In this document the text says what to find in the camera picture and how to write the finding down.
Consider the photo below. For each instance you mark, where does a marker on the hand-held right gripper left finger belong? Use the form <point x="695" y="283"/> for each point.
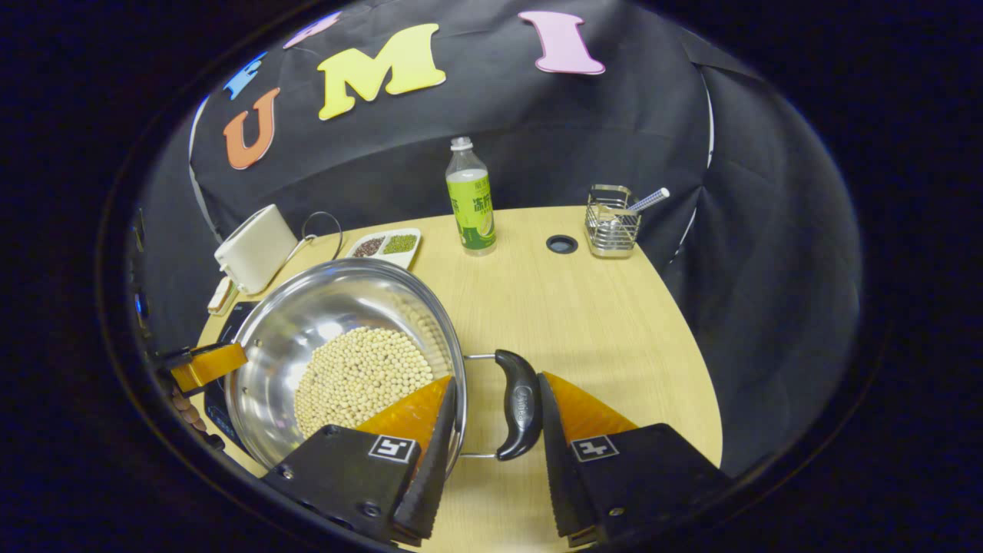
<point x="438" y="461"/>

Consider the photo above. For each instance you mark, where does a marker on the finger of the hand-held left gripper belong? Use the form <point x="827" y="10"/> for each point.
<point x="211" y="362"/>

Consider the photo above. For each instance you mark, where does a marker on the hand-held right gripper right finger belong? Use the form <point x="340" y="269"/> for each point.
<point x="557" y="468"/>

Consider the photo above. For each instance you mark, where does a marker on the black induction cooktop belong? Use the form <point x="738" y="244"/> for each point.
<point x="236" y="313"/>

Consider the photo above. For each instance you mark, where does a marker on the stainless steel pot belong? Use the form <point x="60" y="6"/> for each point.
<point x="307" y="307"/>

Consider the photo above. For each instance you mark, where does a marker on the pile of soybeans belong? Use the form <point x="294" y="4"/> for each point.
<point x="353" y="376"/>

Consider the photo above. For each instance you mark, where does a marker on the white toaster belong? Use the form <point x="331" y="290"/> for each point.
<point x="257" y="250"/>

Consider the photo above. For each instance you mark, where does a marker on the white divided dish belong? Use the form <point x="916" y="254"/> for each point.
<point x="399" y="244"/>

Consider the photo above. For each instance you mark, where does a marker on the black desk grommet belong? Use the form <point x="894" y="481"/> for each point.
<point x="561" y="244"/>

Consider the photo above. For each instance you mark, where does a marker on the green label plastic bottle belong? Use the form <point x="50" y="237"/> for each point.
<point x="472" y="215"/>

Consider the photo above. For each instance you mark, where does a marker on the black backdrop cloth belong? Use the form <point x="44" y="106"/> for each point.
<point x="537" y="138"/>

